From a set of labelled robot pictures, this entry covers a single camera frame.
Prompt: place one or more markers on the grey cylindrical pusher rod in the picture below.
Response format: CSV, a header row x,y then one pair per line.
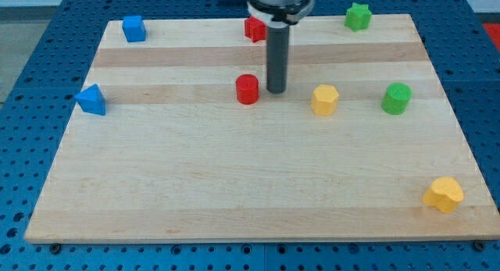
x,y
277,44

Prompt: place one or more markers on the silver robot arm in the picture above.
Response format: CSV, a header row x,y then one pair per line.
x,y
278,16

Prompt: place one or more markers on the yellow hexagon block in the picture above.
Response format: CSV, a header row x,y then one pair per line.
x,y
324,100

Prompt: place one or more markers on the red star block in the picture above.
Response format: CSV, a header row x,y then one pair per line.
x,y
255,29

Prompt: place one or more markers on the red cylinder block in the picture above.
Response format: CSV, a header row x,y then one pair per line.
x,y
247,89

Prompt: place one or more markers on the green star block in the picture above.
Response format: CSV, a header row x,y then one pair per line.
x,y
358,17

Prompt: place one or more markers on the green cylinder block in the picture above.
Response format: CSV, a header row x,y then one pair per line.
x,y
396,98

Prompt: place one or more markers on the light wooden board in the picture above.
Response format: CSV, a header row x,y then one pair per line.
x,y
177,159

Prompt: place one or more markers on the blue cube block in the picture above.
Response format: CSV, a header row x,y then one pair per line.
x,y
134,28

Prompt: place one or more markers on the blue triangle block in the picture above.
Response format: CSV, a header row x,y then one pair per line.
x,y
91,100

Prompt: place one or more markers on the yellow heart block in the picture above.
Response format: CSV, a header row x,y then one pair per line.
x,y
444,194

